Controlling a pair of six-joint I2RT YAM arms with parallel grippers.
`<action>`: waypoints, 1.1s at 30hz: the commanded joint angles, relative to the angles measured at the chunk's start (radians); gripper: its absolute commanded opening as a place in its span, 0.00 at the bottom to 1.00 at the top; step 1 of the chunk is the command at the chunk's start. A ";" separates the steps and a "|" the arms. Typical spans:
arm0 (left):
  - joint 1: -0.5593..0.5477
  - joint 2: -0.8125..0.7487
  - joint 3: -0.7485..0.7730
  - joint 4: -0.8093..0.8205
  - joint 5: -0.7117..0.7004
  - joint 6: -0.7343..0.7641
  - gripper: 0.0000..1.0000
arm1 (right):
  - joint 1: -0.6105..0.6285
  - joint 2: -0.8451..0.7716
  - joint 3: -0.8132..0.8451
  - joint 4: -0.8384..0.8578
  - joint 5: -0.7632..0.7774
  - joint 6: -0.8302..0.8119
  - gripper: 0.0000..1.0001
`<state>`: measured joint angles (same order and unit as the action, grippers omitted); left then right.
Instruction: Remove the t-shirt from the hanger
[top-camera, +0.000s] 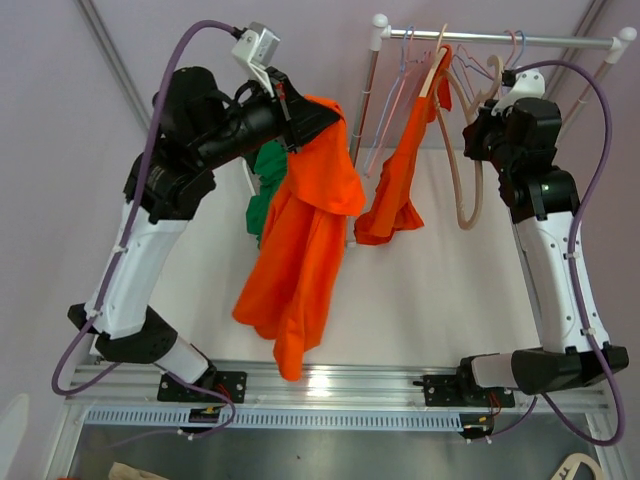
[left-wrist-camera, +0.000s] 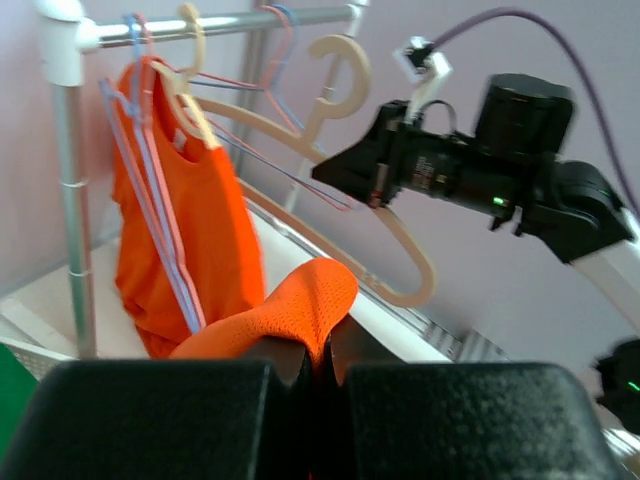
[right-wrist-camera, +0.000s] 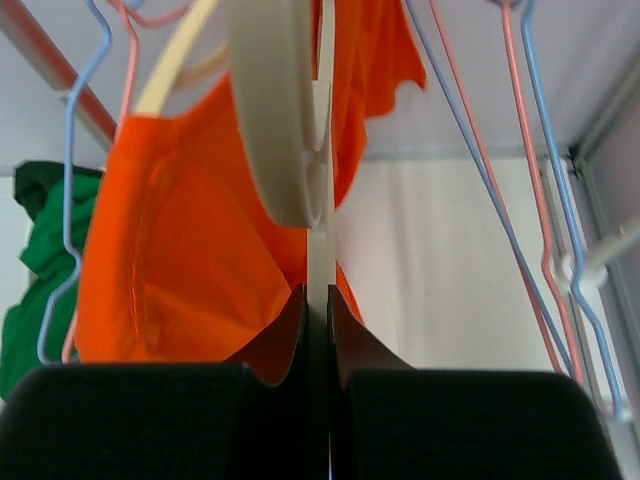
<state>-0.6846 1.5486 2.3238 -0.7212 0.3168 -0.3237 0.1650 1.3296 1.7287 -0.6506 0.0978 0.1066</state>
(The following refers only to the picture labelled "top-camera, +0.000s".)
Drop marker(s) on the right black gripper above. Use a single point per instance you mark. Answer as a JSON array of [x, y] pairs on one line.
[[473, 133]]

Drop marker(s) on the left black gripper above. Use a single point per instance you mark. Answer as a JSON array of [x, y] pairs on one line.
[[297, 119]]

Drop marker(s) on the bright green t shirt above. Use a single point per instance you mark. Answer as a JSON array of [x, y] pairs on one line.
[[271, 167]]

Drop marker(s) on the blue wire hanger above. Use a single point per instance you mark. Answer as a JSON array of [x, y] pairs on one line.
[[521, 40]]

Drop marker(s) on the orange t shirt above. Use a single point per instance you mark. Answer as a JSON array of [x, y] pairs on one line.
[[287, 295], [392, 210]]

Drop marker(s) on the beige wooden hanger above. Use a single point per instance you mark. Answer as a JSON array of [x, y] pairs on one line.
[[471, 114], [438, 57]]

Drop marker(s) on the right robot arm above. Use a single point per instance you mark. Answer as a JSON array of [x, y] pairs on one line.
[[575, 350]]

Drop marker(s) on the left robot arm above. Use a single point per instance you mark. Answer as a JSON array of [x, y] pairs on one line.
[[200, 129]]

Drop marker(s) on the white perforated plastic basket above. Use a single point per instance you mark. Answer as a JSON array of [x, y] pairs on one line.
[[253, 181]]

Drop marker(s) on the blue pink empty hangers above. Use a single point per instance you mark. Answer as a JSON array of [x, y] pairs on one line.
[[408, 68]]

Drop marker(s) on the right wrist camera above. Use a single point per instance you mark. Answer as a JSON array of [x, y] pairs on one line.
[[526, 84]]

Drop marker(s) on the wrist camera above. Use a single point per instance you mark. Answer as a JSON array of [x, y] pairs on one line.
[[526, 84], [254, 52]]

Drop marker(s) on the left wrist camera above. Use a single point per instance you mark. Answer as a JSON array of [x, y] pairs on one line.
[[254, 52]]

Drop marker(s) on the pink wire hanger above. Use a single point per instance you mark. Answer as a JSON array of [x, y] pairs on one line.
[[468, 63]]

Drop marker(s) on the aluminium frame rail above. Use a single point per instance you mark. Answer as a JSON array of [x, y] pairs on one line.
[[322, 387]]

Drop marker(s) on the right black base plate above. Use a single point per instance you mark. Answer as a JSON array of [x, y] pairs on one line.
[[450, 390]]

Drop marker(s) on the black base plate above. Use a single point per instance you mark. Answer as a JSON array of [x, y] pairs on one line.
[[450, 390], [229, 385]]

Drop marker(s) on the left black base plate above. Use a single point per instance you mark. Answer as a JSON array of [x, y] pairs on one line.
[[229, 385]]

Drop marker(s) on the white slotted cable duct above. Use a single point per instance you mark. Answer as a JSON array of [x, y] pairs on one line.
[[277, 419]]

